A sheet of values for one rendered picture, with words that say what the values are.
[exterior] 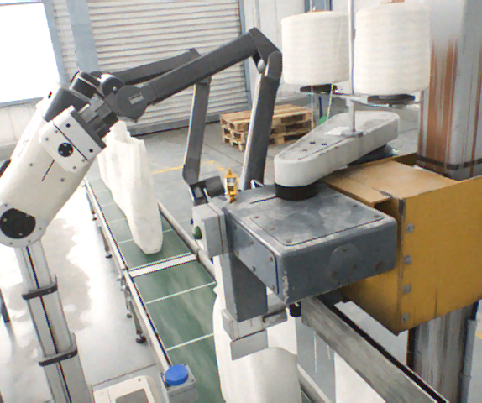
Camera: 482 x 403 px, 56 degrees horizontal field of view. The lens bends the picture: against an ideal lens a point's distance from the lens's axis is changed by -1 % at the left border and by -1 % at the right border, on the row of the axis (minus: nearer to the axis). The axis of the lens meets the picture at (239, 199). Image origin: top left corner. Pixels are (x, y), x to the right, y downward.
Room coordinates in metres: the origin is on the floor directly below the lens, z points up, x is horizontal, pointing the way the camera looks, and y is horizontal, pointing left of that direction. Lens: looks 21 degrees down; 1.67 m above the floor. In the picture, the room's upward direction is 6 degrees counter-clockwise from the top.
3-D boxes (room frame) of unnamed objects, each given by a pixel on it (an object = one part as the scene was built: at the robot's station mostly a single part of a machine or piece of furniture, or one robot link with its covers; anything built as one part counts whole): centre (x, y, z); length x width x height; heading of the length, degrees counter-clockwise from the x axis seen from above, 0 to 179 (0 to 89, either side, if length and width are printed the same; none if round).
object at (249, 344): (0.89, 0.02, 0.98); 0.09 x 0.05 x 0.05; 112
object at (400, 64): (0.90, -0.32, 1.61); 0.15 x 0.14 x 0.17; 22
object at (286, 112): (6.90, -0.52, 0.36); 1.20 x 0.82 x 0.14; 108
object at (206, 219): (0.86, 0.07, 1.29); 0.08 x 0.05 x 0.09; 22
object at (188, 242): (3.47, 0.90, 0.35); 2.26 x 0.48 x 0.14; 22
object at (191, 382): (0.95, 0.21, 0.81); 0.08 x 0.08 x 0.06; 22
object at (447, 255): (0.97, -0.42, 1.18); 0.34 x 0.25 x 0.31; 112
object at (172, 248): (3.50, 0.91, 0.34); 2.21 x 0.39 x 0.09; 22
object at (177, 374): (0.95, 0.21, 0.84); 0.06 x 0.06 x 0.02
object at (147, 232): (2.82, 0.64, 0.74); 0.47 x 0.22 x 0.72; 20
